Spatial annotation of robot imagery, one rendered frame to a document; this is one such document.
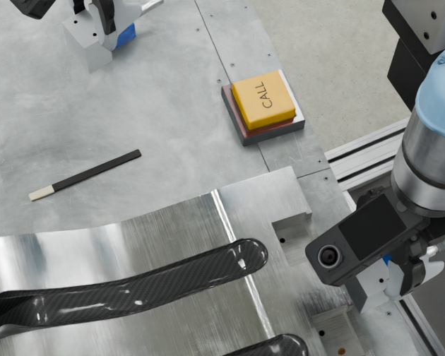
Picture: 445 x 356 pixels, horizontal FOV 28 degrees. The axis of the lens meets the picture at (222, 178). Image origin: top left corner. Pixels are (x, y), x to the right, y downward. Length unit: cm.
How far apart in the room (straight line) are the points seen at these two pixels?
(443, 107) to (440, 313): 103
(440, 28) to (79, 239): 45
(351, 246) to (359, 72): 134
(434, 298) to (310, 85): 66
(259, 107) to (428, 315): 71
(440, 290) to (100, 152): 81
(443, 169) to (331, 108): 136
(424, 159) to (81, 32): 53
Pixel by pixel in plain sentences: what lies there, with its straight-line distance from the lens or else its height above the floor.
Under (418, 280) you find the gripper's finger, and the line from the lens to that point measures 87.
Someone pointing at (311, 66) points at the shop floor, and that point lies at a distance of 213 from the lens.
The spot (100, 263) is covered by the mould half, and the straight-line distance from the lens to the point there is 91.
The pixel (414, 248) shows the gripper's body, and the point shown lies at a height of 98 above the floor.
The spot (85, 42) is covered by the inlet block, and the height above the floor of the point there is 85.
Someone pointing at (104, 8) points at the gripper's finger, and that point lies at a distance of 101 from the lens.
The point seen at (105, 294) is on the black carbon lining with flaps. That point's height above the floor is 89.
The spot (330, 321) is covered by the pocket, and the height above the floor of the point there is 86.
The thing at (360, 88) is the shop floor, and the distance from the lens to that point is 211.
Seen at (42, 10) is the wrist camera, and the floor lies 96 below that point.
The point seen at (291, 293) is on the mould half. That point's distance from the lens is 89.
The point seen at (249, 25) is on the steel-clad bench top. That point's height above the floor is 80.
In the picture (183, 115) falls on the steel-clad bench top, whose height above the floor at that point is 80.
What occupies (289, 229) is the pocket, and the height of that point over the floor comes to 86.
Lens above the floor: 172
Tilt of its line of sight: 62 degrees down
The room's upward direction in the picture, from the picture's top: 2 degrees clockwise
